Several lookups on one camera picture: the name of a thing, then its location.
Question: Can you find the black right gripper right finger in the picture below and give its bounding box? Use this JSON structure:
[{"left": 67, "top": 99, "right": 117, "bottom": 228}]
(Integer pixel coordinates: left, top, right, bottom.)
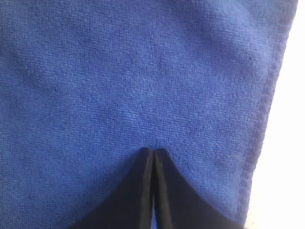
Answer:
[{"left": 154, "top": 148, "right": 243, "bottom": 229}]

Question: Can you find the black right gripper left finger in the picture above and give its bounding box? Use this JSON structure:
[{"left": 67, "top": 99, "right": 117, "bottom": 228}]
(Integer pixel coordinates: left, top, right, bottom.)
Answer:
[{"left": 70, "top": 147, "right": 154, "bottom": 229}]

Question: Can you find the blue microfiber towel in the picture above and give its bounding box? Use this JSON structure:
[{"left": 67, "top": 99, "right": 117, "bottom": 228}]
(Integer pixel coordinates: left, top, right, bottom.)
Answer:
[{"left": 0, "top": 0, "right": 298, "bottom": 229}]

